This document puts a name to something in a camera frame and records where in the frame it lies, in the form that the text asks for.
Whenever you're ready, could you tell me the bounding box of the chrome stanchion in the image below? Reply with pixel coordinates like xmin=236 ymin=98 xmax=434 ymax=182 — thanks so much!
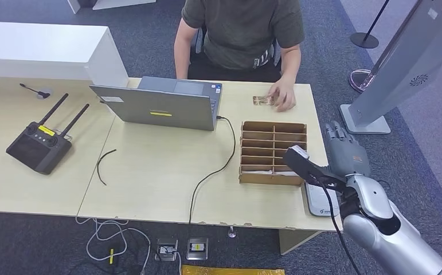
xmin=349 ymin=0 xmax=424 ymax=94

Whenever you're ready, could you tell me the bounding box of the person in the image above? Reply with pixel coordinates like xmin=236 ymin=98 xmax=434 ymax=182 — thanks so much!
xmin=173 ymin=0 xmax=306 ymax=113

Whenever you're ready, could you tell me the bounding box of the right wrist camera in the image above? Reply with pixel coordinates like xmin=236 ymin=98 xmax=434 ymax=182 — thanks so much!
xmin=282 ymin=145 xmax=349 ymax=193

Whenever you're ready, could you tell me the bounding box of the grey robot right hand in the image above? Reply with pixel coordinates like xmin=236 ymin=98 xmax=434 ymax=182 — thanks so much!
xmin=322 ymin=120 xmax=372 ymax=179

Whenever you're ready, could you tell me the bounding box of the floor socket with plug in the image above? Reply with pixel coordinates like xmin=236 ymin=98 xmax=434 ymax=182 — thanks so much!
xmin=154 ymin=238 xmax=179 ymax=262

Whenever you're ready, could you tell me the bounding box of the black remote controller with antennas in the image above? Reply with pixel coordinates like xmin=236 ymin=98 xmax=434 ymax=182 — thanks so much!
xmin=5 ymin=93 xmax=91 ymax=176

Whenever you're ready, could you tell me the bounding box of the person's left hand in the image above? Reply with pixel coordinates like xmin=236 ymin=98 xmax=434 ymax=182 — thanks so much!
xmin=267 ymin=77 xmax=298 ymax=113

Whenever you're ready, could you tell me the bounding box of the wooden card organizer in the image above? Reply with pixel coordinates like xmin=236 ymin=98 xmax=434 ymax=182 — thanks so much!
xmin=238 ymin=120 xmax=308 ymax=187

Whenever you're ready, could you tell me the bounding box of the white counter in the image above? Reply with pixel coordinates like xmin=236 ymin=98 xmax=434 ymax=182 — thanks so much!
xmin=0 ymin=21 xmax=130 ymax=130

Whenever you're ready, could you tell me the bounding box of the office chair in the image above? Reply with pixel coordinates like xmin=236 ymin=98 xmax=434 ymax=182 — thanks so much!
xmin=190 ymin=27 xmax=209 ymax=64

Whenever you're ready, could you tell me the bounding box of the short black cable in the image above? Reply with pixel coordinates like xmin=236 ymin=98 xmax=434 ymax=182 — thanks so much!
xmin=96 ymin=149 xmax=118 ymax=187

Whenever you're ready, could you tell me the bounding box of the white card reader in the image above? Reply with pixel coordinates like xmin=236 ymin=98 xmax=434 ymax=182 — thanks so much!
xmin=304 ymin=182 xmax=340 ymax=218

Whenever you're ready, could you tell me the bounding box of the grey laptop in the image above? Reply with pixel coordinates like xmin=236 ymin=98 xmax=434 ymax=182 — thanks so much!
xmin=89 ymin=76 xmax=224 ymax=132

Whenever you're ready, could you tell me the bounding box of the desk leg panel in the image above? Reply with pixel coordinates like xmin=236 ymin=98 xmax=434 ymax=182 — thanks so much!
xmin=279 ymin=230 xmax=324 ymax=256

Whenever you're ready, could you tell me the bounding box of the floor socket with yellow label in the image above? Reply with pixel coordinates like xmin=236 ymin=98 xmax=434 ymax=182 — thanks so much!
xmin=186 ymin=237 xmax=209 ymax=261

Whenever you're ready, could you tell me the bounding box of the yellow package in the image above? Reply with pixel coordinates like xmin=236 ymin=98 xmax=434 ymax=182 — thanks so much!
xmin=181 ymin=265 xmax=286 ymax=275

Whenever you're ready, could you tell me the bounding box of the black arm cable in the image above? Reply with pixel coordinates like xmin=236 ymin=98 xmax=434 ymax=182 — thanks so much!
xmin=317 ymin=178 xmax=364 ymax=275

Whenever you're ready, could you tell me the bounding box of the white looped floor cable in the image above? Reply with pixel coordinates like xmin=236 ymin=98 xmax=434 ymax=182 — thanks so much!
xmin=75 ymin=217 xmax=130 ymax=262

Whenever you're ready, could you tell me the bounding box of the white furniture base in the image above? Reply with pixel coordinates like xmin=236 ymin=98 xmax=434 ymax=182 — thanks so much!
xmin=67 ymin=0 xmax=158 ymax=14

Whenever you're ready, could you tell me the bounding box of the black stanchion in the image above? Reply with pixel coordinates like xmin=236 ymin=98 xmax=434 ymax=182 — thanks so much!
xmin=350 ymin=0 xmax=392 ymax=50

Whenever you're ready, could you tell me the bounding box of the black laptop power cable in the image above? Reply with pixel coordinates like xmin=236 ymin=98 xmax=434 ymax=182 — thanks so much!
xmin=187 ymin=115 xmax=237 ymax=225

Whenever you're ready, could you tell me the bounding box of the grey kiosk stand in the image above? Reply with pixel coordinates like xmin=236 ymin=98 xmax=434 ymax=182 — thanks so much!
xmin=339 ymin=0 xmax=442 ymax=135

